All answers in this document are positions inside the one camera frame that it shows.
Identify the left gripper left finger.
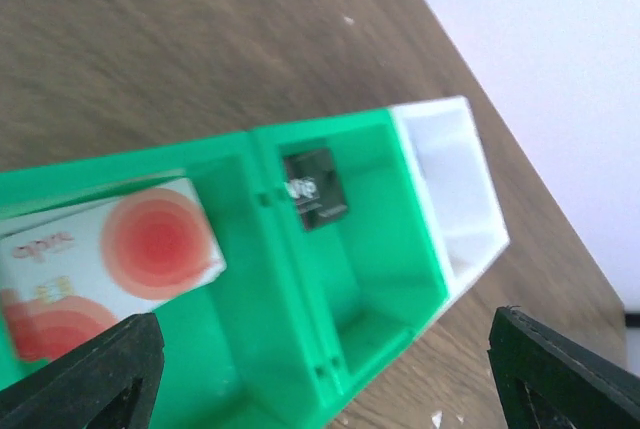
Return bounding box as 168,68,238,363
1,313,164,428

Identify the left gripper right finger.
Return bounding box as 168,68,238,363
488,306,639,428

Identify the white red circle card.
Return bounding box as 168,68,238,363
1,178,226,362

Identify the black card stack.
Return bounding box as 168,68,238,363
283,147,348,231

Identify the green plastic bin front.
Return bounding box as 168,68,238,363
1,133,335,428

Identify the green plastic bin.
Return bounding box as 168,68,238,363
1,133,335,428
250,109,448,400

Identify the white plastic bin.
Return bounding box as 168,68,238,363
389,96,510,321

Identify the right black frame post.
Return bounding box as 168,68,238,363
624,311,640,329

